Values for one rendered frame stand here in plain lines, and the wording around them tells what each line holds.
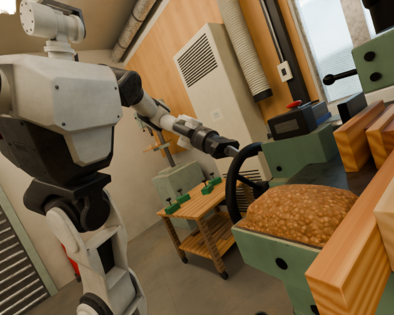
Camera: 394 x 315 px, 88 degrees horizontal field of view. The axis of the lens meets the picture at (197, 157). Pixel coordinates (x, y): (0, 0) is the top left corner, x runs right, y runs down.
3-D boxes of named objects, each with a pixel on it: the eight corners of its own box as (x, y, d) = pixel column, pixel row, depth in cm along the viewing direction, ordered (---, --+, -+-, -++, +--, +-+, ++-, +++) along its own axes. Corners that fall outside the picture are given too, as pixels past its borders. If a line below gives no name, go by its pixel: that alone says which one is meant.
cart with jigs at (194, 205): (222, 224, 225) (201, 170, 218) (269, 229, 182) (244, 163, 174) (179, 265, 183) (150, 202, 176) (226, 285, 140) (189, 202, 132)
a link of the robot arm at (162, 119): (176, 141, 91) (157, 130, 105) (189, 122, 91) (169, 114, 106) (158, 129, 84) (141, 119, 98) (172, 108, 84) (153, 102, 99)
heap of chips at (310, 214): (272, 195, 34) (264, 175, 33) (381, 201, 22) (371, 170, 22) (236, 225, 29) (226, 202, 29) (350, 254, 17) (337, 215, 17)
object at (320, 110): (291, 126, 55) (284, 107, 54) (337, 115, 45) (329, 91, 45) (262, 144, 48) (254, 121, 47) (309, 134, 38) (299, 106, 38)
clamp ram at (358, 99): (335, 141, 46) (323, 104, 45) (376, 134, 40) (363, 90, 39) (317, 156, 42) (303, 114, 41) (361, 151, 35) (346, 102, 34)
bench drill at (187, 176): (195, 207, 309) (152, 108, 290) (224, 209, 260) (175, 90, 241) (170, 225, 280) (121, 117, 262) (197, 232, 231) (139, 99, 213)
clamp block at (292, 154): (301, 155, 57) (291, 125, 56) (359, 149, 46) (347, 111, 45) (271, 179, 49) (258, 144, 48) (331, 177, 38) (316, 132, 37)
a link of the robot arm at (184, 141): (204, 156, 79) (186, 147, 87) (216, 130, 78) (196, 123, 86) (184, 150, 71) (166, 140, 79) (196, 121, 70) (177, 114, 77)
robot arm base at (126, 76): (87, 102, 73) (77, 69, 66) (112, 90, 82) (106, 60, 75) (122, 112, 69) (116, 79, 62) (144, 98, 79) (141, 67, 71)
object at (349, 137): (381, 133, 41) (371, 102, 41) (392, 131, 40) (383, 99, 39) (345, 172, 31) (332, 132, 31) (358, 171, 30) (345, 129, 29)
